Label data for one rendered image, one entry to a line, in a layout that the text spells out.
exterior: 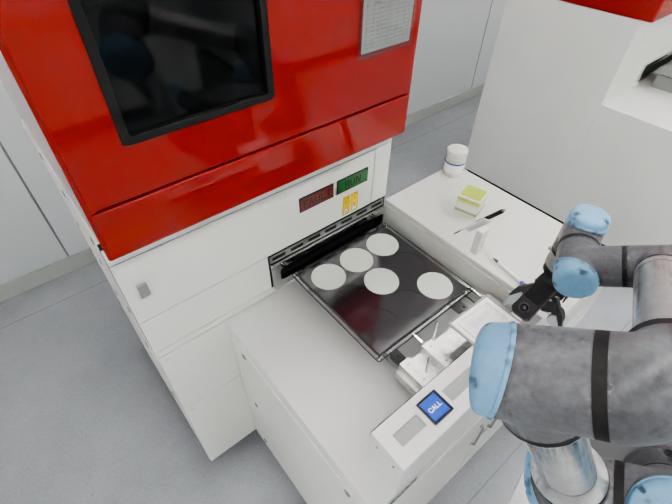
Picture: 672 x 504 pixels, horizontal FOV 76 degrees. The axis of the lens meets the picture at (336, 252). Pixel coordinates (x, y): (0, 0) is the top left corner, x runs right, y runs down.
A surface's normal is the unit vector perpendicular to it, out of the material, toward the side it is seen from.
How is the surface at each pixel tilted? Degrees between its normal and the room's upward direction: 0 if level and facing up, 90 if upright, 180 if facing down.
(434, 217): 0
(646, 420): 61
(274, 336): 0
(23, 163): 90
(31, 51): 90
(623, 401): 51
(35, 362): 0
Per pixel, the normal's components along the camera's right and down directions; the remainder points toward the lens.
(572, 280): -0.45, 0.62
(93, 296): 0.01, -0.71
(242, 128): 0.63, 0.55
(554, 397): -0.58, 0.09
